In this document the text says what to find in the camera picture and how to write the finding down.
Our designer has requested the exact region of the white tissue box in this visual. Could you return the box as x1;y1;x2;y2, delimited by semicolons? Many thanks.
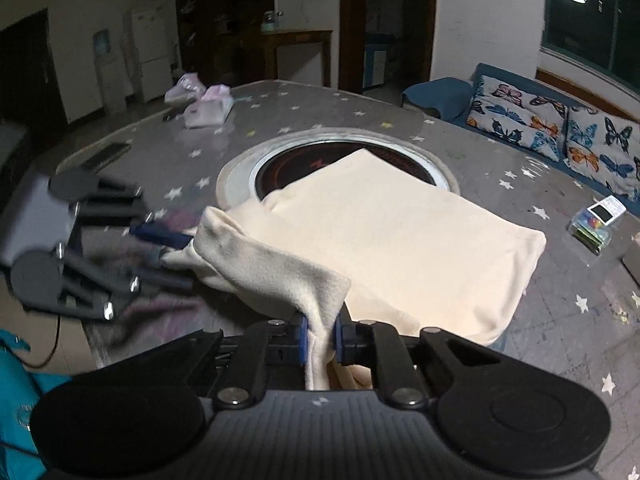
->
622;243;640;284

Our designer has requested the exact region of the water dispenser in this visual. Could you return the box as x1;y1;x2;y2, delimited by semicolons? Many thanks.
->
93;29;127;115

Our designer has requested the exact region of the white remote control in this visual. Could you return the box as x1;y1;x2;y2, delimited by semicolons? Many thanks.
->
587;195;626;226

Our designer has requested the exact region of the clear plastic card box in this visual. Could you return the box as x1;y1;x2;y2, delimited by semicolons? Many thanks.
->
568;209;612;256

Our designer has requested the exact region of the pink tissue pack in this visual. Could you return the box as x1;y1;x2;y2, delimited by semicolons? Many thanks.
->
183;84;234;128
164;73;206;106

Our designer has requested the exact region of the pink tissue pack near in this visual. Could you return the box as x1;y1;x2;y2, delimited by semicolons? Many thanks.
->
183;84;234;128

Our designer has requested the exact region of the dark window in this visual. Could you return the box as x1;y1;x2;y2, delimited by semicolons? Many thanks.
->
542;0;639;92

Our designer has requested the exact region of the butterfly pillow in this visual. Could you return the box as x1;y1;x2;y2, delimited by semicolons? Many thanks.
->
465;75;567;162
566;106;639;202

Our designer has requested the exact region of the pink tissue pack far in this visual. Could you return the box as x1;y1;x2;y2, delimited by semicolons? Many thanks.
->
164;73;206;106

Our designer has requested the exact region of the blue sectional sofa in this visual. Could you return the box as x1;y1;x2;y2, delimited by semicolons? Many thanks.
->
401;63;639;214

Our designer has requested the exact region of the grey star tablecloth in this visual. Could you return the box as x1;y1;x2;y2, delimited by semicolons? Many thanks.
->
29;78;640;480

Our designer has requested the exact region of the left butterfly pillow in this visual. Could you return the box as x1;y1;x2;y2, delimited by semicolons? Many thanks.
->
465;75;567;162

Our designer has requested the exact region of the right butterfly pillow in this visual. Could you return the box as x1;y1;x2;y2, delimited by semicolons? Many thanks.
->
566;106;639;202

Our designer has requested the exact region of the round induction cooktop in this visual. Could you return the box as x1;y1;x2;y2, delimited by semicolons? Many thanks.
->
216;127;460;210

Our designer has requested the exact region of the teal cloth bag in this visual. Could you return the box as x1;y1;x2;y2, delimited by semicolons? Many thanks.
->
0;330;70;480

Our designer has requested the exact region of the cream knit garment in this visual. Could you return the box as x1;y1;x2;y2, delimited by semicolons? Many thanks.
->
162;162;547;390

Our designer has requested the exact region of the white refrigerator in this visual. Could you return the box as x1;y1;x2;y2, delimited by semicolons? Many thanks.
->
125;9;171;103

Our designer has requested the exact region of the wooden side table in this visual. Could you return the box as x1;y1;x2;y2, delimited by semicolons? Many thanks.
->
258;29;332;87

